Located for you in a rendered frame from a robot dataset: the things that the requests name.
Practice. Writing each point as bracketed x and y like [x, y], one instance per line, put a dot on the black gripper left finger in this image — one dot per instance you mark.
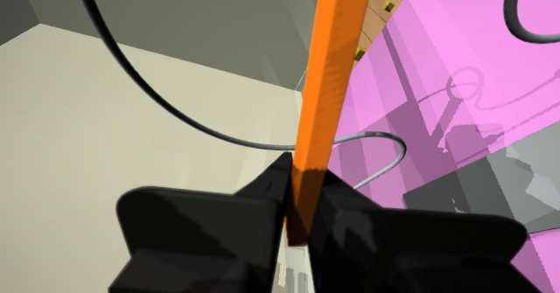
[246, 225]

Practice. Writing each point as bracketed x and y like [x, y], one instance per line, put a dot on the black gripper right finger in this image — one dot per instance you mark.
[353, 239]

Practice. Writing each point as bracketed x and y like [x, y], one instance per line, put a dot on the orange handle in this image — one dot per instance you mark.
[335, 36]

